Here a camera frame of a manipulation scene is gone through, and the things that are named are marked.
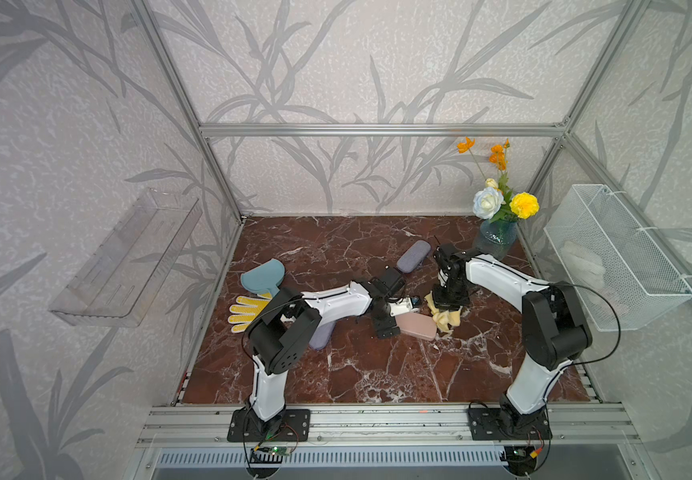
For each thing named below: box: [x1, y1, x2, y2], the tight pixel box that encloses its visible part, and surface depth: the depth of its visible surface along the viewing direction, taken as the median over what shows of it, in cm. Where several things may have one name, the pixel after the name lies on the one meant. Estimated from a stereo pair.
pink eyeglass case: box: [395, 312, 437, 341], surface depth 88 cm
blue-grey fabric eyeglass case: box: [309, 320, 337, 351], surface depth 87 cm
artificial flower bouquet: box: [457, 137, 540, 223], surface depth 84 cm
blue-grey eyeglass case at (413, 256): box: [397, 240, 431, 274], surface depth 106 cm
